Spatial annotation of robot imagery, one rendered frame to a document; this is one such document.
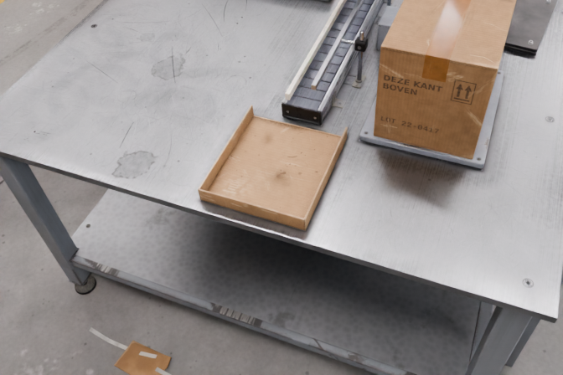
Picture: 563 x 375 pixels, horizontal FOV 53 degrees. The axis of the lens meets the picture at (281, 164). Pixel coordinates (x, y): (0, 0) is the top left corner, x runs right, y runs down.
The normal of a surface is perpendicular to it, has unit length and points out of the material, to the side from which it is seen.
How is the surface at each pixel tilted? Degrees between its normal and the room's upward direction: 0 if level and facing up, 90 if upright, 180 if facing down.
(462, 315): 0
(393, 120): 90
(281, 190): 0
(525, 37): 2
